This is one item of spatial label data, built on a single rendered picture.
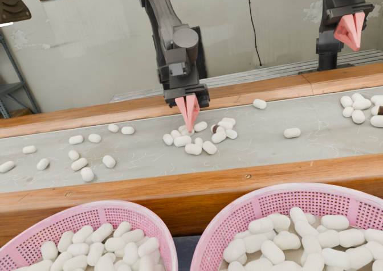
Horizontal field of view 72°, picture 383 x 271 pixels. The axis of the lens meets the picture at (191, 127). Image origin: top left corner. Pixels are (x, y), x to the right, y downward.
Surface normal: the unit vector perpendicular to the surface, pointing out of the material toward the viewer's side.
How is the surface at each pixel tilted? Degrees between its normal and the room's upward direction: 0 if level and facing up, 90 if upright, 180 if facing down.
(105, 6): 90
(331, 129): 0
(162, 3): 45
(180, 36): 40
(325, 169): 0
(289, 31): 90
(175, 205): 90
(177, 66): 74
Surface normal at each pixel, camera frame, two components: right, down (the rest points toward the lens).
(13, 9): 0.98, -0.13
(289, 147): -0.18, -0.87
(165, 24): 0.06, -0.34
